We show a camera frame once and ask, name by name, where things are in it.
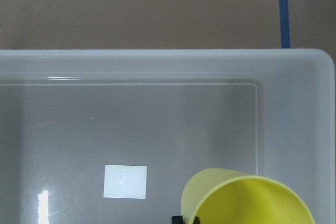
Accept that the white label sticker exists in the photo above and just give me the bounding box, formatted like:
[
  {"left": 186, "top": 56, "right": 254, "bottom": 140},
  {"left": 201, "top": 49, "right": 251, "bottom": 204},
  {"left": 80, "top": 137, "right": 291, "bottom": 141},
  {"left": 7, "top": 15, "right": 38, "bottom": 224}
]
[{"left": 103, "top": 165, "right": 147, "bottom": 199}]

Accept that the translucent white plastic bin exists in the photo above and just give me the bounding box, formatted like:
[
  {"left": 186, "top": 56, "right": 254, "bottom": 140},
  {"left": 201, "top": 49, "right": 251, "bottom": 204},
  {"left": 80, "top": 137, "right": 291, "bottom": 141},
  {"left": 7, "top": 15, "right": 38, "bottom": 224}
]
[{"left": 1, "top": 49, "right": 335, "bottom": 223}]

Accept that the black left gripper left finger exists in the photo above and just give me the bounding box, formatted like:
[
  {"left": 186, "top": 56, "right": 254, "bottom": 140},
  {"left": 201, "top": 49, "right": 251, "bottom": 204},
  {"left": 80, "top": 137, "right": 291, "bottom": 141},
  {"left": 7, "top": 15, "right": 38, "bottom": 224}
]
[{"left": 171, "top": 216, "right": 184, "bottom": 224}]

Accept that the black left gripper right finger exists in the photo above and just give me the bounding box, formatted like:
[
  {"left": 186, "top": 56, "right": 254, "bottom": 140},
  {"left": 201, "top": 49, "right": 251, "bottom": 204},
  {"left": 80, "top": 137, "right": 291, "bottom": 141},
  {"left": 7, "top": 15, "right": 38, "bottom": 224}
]
[{"left": 193, "top": 216, "right": 200, "bottom": 224}]

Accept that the yellow paper cup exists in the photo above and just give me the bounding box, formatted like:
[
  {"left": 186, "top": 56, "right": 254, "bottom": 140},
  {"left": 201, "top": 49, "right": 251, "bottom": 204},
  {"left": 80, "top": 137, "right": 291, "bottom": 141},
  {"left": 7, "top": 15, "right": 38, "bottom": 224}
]
[{"left": 181, "top": 168, "right": 315, "bottom": 223}]

